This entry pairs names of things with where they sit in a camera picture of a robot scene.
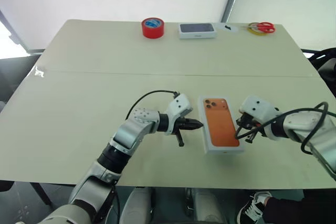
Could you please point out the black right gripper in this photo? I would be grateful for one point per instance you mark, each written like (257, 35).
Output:
(250, 127)

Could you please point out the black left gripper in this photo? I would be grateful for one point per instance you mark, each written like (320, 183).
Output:
(179, 125)

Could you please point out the orange phone box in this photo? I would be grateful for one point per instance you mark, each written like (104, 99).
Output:
(220, 127)

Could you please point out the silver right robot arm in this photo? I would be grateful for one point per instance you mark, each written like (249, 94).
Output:
(302, 124)

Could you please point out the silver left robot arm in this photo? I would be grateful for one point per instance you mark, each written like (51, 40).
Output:
(131, 134)

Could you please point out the white box dark top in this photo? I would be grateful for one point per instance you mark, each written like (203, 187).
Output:
(198, 30)

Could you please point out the black and white sneaker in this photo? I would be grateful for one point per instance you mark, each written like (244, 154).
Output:
(252, 208)

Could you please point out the person's dark trouser leg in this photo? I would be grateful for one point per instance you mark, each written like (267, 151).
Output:
(296, 208)

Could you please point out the red tape roll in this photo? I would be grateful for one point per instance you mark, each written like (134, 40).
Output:
(153, 30)

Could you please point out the yellow tape roll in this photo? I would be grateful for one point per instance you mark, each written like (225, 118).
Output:
(256, 33)

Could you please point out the black chair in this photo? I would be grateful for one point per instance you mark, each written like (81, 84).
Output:
(326, 64)

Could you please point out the black table leg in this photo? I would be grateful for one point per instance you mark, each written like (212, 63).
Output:
(42, 193)

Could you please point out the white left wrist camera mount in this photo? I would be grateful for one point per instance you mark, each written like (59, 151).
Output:
(179, 106)

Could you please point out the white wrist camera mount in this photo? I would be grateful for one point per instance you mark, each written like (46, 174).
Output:
(256, 107)
(179, 106)

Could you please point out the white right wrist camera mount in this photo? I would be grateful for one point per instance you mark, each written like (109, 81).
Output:
(256, 107)

